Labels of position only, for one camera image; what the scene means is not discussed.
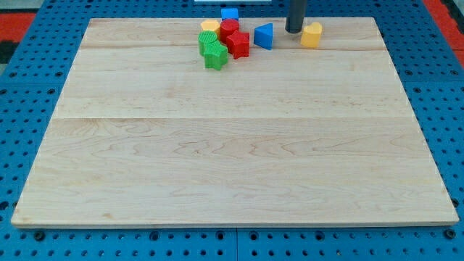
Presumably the yellow hexagon block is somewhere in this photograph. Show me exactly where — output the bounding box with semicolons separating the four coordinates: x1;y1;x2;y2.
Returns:
200;19;220;38

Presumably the blue cube block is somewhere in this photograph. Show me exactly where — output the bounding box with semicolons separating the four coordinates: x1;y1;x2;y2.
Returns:
221;7;239;20

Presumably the red star block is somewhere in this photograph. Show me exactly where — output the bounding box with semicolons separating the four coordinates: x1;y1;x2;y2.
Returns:
226;30;249;59

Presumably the wooden board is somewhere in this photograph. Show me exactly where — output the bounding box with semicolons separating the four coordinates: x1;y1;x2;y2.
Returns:
12;17;459;229

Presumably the blue triangle block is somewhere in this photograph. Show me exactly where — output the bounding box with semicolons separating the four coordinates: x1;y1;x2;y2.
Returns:
254;23;273;50

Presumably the green star block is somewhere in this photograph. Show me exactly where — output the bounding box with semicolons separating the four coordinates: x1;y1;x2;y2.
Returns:
203;41;228;70

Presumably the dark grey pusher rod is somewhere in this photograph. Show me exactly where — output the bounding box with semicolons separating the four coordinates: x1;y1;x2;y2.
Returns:
285;0;307;34

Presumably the yellow heart block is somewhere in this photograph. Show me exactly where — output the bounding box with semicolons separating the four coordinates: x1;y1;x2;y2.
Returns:
300;22;323;49

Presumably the red cylinder block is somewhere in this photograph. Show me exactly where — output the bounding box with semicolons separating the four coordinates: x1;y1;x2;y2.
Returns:
220;19;239;43

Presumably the green cylinder block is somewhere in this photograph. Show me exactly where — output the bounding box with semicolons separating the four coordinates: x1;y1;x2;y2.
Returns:
197;30;218;56

